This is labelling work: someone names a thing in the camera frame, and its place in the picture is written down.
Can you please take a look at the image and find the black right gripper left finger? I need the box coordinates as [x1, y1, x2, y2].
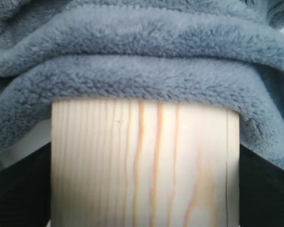
[0, 143, 51, 227]

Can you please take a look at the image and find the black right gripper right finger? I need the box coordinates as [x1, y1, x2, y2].
[240, 146, 284, 227]

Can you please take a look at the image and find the light wooden cube block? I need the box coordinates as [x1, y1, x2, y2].
[51, 99, 240, 227]

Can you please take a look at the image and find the grey fleece cloth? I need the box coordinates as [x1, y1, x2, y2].
[0, 0, 284, 169]

